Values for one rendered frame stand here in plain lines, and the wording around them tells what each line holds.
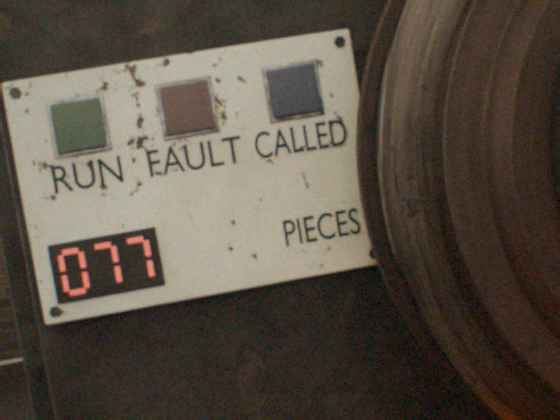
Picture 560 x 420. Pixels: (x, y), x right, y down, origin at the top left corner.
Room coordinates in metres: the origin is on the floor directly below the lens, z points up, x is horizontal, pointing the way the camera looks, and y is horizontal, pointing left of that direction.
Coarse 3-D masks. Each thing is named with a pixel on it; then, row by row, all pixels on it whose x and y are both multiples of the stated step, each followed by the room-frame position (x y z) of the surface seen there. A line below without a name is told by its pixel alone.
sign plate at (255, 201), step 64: (128, 64) 0.71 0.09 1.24; (192, 64) 0.71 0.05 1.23; (256, 64) 0.72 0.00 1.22; (320, 64) 0.73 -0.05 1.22; (128, 128) 0.71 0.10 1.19; (256, 128) 0.72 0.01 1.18; (320, 128) 0.73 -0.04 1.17; (64, 192) 0.70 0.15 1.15; (128, 192) 0.71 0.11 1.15; (192, 192) 0.71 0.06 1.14; (256, 192) 0.72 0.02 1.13; (320, 192) 0.72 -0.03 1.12; (64, 256) 0.70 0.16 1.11; (128, 256) 0.70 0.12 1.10; (192, 256) 0.71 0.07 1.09; (256, 256) 0.72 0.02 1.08; (320, 256) 0.72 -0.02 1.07; (64, 320) 0.70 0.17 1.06
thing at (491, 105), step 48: (480, 0) 0.59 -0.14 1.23; (528, 0) 0.58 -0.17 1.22; (480, 48) 0.59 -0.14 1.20; (528, 48) 0.57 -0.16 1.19; (480, 96) 0.59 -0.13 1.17; (528, 96) 0.57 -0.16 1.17; (480, 144) 0.58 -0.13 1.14; (528, 144) 0.57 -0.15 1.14; (480, 192) 0.58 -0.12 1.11; (528, 192) 0.57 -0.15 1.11; (480, 240) 0.58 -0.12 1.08; (528, 240) 0.57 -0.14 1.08; (480, 288) 0.58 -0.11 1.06; (528, 288) 0.58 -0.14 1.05; (528, 336) 0.59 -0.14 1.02
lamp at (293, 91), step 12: (276, 72) 0.72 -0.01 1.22; (288, 72) 0.72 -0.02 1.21; (300, 72) 0.72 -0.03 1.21; (312, 72) 0.72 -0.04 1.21; (276, 84) 0.72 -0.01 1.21; (288, 84) 0.72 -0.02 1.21; (300, 84) 0.72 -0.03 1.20; (312, 84) 0.72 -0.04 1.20; (276, 96) 0.72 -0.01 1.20; (288, 96) 0.72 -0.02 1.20; (300, 96) 0.72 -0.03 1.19; (312, 96) 0.72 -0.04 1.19; (276, 108) 0.72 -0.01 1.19; (288, 108) 0.72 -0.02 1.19; (300, 108) 0.72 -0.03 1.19; (312, 108) 0.72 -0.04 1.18
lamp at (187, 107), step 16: (160, 96) 0.71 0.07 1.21; (176, 96) 0.71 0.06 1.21; (192, 96) 0.71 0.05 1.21; (208, 96) 0.71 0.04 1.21; (176, 112) 0.71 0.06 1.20; (192, 112) 0.71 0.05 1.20; (208, 112) 0.71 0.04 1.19; (176, 128) 0.71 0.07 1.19; (192, 128) 0.71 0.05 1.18; (208, 128) 0.71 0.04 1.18
